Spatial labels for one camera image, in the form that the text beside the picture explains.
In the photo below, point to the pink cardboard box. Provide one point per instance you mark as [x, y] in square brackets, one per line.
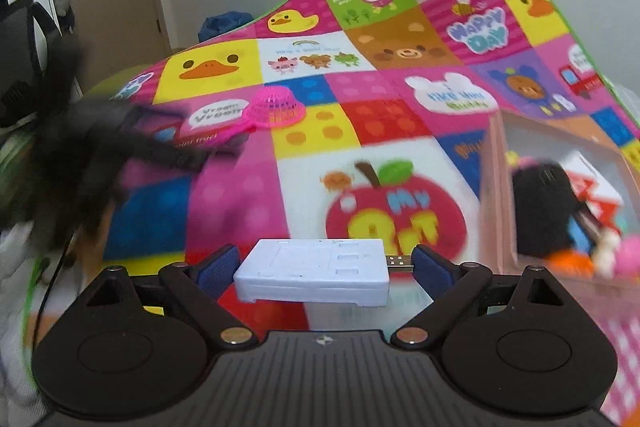
[497, 207]

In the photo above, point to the black and orange plush doll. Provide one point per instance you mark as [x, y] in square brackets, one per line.
[545, 207]

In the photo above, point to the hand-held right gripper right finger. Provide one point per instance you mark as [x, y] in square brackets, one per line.
[432, 272]

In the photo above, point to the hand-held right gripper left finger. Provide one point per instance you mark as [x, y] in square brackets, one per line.
[217, 269]

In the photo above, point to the white usb hub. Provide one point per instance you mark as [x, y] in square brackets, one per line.
[310, 272]

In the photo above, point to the colourful printed play mat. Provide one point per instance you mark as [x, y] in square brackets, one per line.
[390, 107]

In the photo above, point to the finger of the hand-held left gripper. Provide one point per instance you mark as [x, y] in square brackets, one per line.
[170, 152]

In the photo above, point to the red and white card box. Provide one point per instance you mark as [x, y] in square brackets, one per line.
[600, 192]

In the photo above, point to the black chair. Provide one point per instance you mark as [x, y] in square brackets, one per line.
[20, 57]

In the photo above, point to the pink pig toy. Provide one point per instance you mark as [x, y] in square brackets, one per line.
[630, 257]

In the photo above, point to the blue bag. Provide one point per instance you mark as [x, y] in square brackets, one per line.
[225, 27]

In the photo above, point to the pink plastic net scoop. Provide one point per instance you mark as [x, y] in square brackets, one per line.
[277, 109]

